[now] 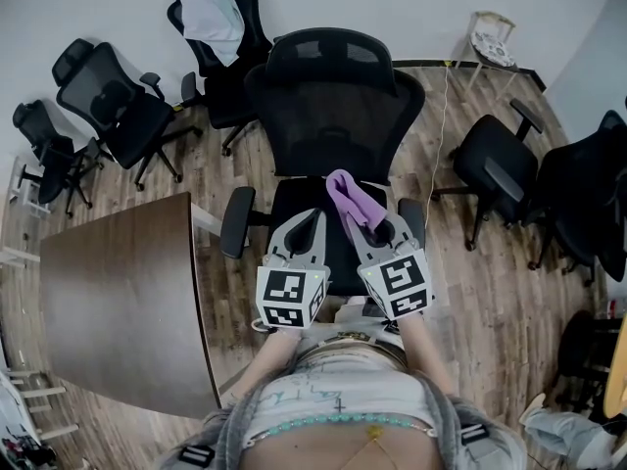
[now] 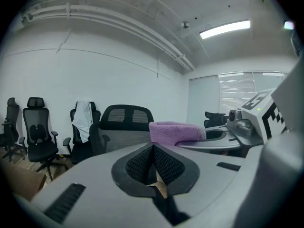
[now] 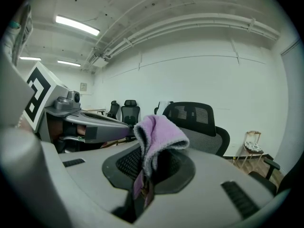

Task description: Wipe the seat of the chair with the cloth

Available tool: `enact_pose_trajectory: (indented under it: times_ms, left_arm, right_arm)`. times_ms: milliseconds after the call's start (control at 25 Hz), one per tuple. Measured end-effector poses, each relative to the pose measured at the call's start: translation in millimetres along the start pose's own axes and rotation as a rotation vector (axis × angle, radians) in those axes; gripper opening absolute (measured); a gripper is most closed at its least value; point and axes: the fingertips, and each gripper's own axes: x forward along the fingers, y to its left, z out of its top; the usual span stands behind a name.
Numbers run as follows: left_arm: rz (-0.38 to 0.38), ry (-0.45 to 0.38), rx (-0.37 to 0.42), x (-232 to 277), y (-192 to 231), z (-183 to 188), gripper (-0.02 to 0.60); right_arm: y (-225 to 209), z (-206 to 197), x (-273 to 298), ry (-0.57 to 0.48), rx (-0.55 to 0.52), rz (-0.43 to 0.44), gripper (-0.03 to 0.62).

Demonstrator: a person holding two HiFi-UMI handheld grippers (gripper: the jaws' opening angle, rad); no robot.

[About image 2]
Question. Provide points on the purple cloth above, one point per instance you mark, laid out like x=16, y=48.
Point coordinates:
x=173, y=132

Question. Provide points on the brown cardboard box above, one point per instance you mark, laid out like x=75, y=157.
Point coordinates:
x=21, y=182

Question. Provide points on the black office chair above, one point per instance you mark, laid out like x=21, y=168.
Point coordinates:
x=38, y=136
x=76, y=148
x=213, y=119
x=10, y=127

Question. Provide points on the long ceiling light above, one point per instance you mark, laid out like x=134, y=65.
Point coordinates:
x=224, y=29

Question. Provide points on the grey mesh back chair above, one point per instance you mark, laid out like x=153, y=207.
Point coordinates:
x=126, y=125

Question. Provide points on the white garment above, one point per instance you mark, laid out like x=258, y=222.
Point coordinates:
x=83, y=120

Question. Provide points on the round ceiling detector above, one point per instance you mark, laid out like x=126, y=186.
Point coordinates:
x=184, y=24

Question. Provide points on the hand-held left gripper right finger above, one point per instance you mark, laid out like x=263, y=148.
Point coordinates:
x=213, y=174

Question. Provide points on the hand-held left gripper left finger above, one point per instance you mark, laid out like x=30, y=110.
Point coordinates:
x=95, y=182

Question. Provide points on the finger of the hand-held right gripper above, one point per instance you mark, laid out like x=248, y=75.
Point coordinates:
x=213, y=145
x=215, y=128

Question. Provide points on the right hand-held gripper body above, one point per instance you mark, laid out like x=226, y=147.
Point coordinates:
x=257, y=117

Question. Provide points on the white ceiling pipes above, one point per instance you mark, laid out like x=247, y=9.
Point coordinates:
x=107, y=18

